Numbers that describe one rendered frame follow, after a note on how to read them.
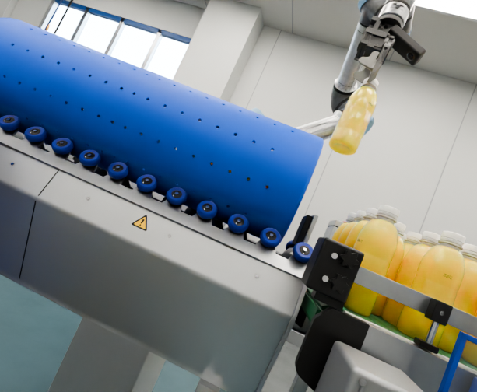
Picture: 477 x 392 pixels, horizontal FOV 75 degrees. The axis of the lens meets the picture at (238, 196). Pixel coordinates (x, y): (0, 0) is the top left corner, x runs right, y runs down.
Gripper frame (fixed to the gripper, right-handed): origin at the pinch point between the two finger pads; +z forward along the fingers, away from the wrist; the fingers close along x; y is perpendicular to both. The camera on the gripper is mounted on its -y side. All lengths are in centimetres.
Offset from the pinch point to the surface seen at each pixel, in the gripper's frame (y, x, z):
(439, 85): -69, -249, -216
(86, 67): 59, 20, 34
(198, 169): 25, 15, 44
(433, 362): -27, 18, 58
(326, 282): -7, 22, 54
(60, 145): 57, 16, 53
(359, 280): -12, 19, 51
